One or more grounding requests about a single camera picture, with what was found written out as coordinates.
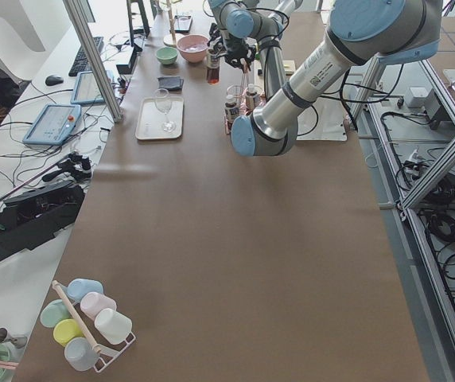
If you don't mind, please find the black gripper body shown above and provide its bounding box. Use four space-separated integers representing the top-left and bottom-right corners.
221 37 256 68

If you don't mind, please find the tea bottle white cap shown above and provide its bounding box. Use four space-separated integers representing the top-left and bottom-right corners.
206 49 220 84

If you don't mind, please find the copper wire bottle basket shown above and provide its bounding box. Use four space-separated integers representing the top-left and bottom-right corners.
223 59 268 136

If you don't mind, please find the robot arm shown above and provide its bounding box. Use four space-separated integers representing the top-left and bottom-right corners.
208 1 302 112
231 1 442 156

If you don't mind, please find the pink bowl with ice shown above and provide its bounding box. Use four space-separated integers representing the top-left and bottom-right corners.
177 34 209 64

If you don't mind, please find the wooden mug tree stand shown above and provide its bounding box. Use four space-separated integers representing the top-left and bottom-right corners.
158 0 182 48

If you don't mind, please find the green bowl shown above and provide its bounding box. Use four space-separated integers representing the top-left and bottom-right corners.
155 46 178 65

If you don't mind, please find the grey folded cloth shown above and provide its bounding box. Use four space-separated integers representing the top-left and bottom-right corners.
157 76 184 92

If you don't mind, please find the clear wine glass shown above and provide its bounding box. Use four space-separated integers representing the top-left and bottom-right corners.
154 88 176 132

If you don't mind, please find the cream rabbit tray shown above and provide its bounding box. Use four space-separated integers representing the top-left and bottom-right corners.
135 95 184 141

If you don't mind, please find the black keyboard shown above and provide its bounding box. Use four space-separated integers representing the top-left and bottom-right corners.
68 37 103 77

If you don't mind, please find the blue teach pendant far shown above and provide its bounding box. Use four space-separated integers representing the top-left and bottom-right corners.
70 71 104 106

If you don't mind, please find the blue teach pendant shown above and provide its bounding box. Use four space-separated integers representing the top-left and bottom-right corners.
22 104 82 146
70 71 104 106

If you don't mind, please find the black computer mouse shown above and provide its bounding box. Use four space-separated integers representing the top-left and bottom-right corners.
45 75 64 87

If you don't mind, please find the blue teach pendant near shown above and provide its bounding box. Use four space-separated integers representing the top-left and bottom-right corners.
22 104 82 146

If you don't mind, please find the black open case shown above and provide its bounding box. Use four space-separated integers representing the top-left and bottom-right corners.
0 181 84 262

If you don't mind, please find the pastel cup rack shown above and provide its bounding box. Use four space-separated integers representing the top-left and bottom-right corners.
41 279 136 373

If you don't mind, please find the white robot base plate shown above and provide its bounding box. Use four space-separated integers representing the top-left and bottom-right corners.
297 99 347 142

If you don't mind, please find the aluminium frame post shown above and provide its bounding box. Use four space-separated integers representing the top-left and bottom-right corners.
63 0 123 123

